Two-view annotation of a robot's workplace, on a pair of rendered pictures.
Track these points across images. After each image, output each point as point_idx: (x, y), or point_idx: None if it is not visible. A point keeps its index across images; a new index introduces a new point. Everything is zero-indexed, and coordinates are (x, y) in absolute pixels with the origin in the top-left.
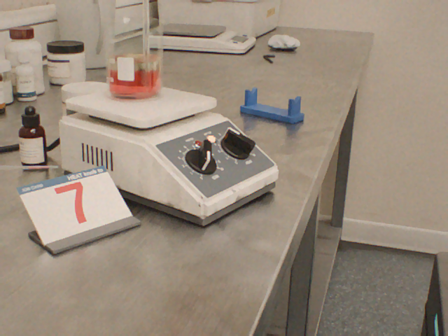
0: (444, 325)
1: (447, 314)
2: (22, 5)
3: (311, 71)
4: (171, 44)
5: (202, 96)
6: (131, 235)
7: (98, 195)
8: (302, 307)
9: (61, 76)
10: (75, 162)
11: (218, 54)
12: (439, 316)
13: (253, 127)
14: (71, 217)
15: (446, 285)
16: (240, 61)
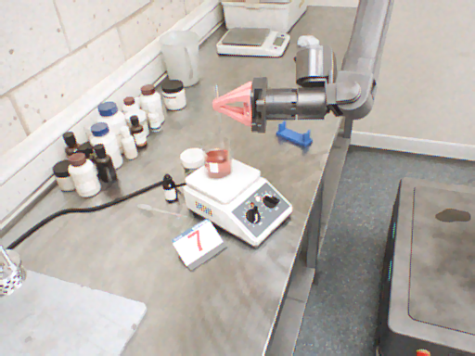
0: (396, 232)
1: (400, 224)
2: (141, 47)
3: None
4: (235, 51)
5: (252, 169)
6: (223, 255)
7: (206, 235)
8: (316, 220)
9: (172, 106)
10: (193, 207)
11: (264, 57)
12: (395, 225)
13: (283, 152)
14: (196, 249)
15: (403, 204)
16: (278, 68)
